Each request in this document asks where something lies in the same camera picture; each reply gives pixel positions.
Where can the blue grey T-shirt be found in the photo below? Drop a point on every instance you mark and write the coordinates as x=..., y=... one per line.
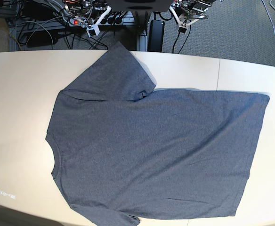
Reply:
x=124, y=150

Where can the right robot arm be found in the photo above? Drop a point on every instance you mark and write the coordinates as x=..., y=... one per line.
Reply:
x=89, y=10

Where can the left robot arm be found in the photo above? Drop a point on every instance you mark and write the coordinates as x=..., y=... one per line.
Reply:
x=191, y=9

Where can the black power adapter brick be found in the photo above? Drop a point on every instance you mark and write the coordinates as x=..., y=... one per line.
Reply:
x=156, y=34

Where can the white power strip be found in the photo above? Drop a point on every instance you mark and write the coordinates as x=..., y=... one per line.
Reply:
x=97, y=21

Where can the aluminium frame post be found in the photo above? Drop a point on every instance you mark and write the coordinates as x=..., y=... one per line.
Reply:
x=141, y=25

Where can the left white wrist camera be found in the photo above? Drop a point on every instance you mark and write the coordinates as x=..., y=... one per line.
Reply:
x=182, y=29

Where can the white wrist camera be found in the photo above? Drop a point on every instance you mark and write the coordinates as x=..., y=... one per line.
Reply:
x=93, y=31
x=182, y=29

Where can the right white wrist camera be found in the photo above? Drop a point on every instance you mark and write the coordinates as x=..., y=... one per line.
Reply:
x=93, y=31

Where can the black camera mount housing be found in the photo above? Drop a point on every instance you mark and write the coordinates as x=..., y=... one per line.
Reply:
x=140, y=5

